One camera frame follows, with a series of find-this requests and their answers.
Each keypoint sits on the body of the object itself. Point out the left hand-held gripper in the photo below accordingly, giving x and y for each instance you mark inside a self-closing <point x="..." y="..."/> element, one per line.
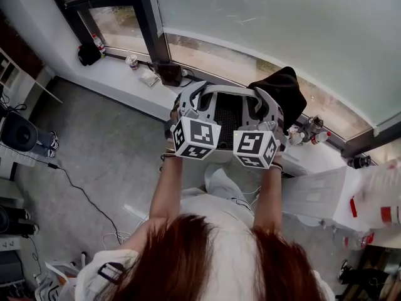
<point x="195" y="135"/>

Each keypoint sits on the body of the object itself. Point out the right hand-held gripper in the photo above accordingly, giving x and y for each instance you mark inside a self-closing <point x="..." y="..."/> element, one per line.
<point x="253" y="146"/>

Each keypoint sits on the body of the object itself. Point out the person's left forearm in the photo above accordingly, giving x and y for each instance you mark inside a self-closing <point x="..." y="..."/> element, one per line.
<point x="166" y="187"/>

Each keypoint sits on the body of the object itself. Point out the person's right forearm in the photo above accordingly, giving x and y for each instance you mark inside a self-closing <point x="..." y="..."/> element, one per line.
<point x="267" y="196"/>

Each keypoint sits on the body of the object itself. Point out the black cloth bag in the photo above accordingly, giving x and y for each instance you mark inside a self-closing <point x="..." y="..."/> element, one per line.
<point x="285" y="96"/>

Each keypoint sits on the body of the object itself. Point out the black box device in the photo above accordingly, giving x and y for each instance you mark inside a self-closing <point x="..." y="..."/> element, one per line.
<point x="169" y="74"/>

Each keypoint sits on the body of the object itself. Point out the clear plastic packet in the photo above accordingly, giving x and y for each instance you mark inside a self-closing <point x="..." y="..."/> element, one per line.
<point x="149" y="78"/>

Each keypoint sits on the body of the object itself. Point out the dark wrist band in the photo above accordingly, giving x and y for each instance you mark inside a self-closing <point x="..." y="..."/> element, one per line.
<point x="277" y="166"/>

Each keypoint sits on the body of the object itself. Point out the black wrist band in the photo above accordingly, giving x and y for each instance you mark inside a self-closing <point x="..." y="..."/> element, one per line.
<point x="169" y="154"/>

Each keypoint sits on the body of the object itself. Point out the clear bottle with red cap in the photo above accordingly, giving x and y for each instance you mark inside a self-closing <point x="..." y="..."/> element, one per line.
<point x="321" y="137"/>

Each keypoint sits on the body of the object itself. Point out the paper noodle cup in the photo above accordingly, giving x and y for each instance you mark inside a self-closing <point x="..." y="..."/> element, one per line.
<point x="132" y="63"/>

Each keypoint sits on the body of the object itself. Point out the person's light grey trousers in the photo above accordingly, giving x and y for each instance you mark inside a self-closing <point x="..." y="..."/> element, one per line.
<point x="220" y="183"/>

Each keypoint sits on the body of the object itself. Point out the white ribbed box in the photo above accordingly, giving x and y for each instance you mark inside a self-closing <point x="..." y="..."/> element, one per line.
<point x="316" y="190"/>

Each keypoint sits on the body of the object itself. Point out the black round knob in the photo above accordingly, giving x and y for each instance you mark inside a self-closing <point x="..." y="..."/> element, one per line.
<point x="359" y="161"/>

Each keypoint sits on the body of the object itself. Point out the clear bottle with red label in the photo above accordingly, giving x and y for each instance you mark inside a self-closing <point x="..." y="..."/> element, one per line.
<point x="98" y="44"/>

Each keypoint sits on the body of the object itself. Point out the small black bag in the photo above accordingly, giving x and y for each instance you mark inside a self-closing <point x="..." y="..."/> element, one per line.
<point x="88" y="54"/>

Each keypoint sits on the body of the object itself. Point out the person's white shirt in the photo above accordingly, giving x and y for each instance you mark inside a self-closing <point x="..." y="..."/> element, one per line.
<point x="233" y="252"/>

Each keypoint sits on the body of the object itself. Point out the clear plastic bin red labels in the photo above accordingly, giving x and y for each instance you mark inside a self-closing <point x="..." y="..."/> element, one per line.
<point x="380" y="196"/>

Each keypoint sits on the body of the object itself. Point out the lying bottle with red label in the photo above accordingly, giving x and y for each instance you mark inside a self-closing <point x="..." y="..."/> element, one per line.
<point x="358" y="240"/>

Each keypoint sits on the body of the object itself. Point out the black and white sneaker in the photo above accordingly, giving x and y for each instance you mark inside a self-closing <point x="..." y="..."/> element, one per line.
<point x="344" y="270"/>

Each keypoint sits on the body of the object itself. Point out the white shelf unit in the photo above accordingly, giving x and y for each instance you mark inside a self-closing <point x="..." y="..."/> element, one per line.
<point x="18" y="74"/>

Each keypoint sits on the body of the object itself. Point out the black round chair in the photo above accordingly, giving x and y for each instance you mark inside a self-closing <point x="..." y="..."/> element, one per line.
<point x="18" y="132"/>

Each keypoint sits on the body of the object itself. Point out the white paper bag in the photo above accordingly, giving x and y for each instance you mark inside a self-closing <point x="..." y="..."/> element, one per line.
<point x="54" y="282"/>

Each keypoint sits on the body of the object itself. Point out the dark window frame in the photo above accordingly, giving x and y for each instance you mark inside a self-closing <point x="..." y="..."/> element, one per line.
<point x="147" y="17"/>

